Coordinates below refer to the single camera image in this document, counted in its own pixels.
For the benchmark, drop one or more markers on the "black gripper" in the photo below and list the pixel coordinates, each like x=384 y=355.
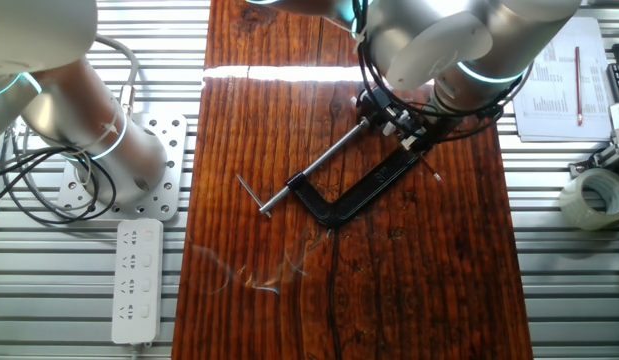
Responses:
x=441 y=130

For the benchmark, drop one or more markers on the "clear tape roll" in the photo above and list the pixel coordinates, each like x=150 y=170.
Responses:
x=571 y=202

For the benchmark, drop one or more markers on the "red pencil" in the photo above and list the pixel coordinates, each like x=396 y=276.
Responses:
x=431 y=170

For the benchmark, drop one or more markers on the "red pen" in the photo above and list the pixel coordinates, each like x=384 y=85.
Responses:
x=579 y=85

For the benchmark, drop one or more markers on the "brown wooden board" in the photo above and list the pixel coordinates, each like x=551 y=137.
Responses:
x=289 y=310

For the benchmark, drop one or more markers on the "black C-clamp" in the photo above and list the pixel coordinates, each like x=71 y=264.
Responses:
x=364 y=192

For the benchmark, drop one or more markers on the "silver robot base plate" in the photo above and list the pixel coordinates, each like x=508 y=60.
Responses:
x=171 y=135

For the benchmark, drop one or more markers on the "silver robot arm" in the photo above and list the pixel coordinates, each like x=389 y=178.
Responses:
x=429 y=40

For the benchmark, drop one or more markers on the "printed paper sheet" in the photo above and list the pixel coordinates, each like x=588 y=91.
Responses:
x=554 y=100

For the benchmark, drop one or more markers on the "white power strip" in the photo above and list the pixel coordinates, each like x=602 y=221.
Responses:
x=137 y=280

